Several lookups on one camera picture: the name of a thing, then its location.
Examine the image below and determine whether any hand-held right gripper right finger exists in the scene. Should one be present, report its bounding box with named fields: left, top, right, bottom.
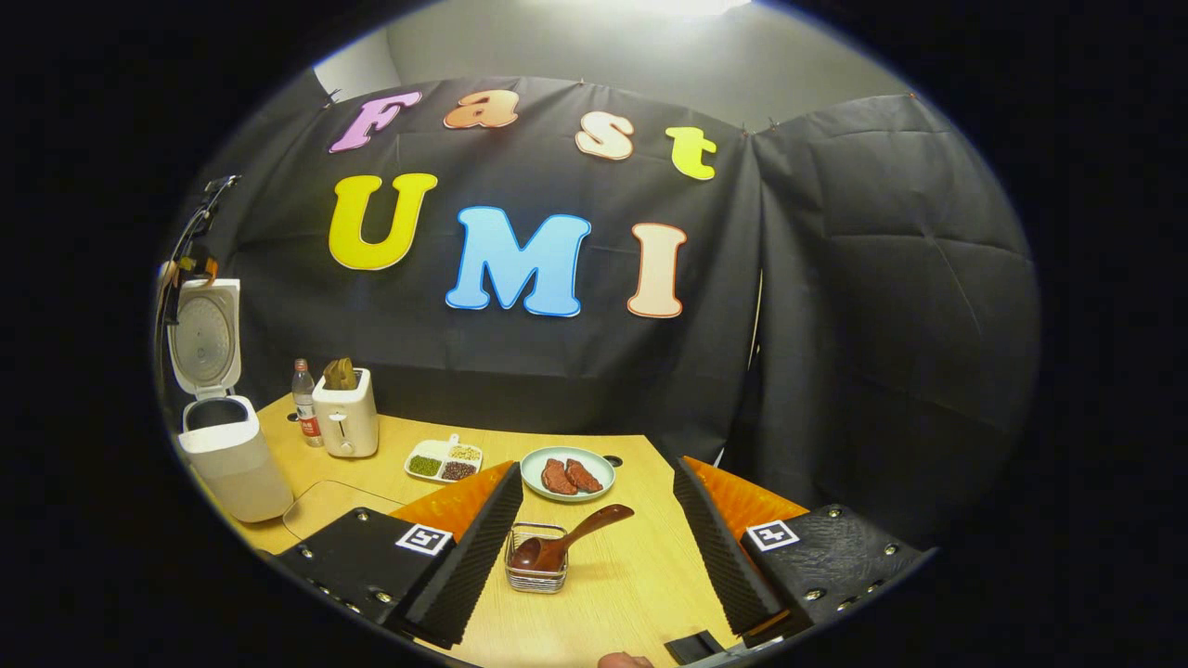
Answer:
left=672, top=455, right=929, bottom=639

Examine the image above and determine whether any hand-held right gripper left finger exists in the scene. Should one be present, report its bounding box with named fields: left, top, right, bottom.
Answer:
left=274, top=461, right=525, bottom=650

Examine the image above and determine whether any metal wire chopstick holder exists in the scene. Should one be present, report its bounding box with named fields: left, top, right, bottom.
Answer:
left=504, top=522, right=569, bottom=595

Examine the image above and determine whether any brown wooden spoon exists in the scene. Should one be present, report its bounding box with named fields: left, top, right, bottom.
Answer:
left=510, top=504, right=636, bottom=573

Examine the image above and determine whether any white rice cooker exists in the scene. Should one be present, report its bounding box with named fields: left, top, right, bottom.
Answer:
left=167, top=278, right=295, bottom=523

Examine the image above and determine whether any white divided dish of beans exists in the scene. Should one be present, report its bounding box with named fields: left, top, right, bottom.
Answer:
left=404, top=434, right=484, bottom=484

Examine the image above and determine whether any pale green plate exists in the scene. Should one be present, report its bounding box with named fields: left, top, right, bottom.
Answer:
left=520, top=446, right=617, bottom=504

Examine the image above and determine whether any white toaster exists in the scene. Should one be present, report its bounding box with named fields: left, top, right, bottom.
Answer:
left=312, top=367, right=380, bottom=459

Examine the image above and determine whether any clear plastic water bottle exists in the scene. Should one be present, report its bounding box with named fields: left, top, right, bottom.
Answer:
left=291, top=358, right=324, bottom=449

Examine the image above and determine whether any black backdrop cloth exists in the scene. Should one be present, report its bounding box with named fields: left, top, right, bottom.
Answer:
left=158, top=74, right=1040, bottom=548

